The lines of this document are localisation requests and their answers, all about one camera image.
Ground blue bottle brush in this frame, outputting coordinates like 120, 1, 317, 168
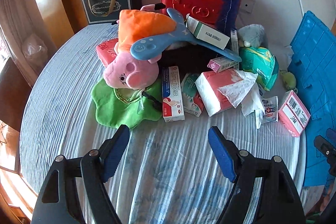
216, 0, 242, 36

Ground green baby bib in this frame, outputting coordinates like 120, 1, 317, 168
91, 79, 162, 128

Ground blue folding plastic crate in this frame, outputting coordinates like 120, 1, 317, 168
288, 11, 335, 187

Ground pink barcode box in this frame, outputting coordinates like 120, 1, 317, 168
278, 90, 311, 138

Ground white green medicine box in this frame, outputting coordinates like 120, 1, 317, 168
186, 14, 230, 50

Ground small green plush ball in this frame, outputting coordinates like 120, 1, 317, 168
280, 70, 297, 92

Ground red white blue medicine box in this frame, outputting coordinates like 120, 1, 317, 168
162, 66, 185, 122

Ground pink tissue pack left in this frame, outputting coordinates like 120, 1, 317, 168
96, 38, 118, 67

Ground beige curtain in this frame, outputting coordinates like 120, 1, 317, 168
1, 0, 57, 86

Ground small alcohol wipes packet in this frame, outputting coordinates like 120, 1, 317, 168
255, 96, 278, 129

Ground pink soft tissue pack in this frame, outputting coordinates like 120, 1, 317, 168
195, 69, 265, 117

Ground grey plush toy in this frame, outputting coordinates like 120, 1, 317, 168
238, 24, 268, 48

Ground black gift bag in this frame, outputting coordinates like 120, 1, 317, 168
81, 0, 142, 24

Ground pink pig plush orange hat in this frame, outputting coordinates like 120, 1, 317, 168
103, 3, 177, 90

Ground wall socket plate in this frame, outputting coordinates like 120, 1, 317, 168
240, 0, 255, 14

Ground teal diaper pack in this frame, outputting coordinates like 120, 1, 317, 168
239, 47, 279, 91

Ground small pink medicine box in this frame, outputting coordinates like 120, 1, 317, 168
207, 56, 239, 73

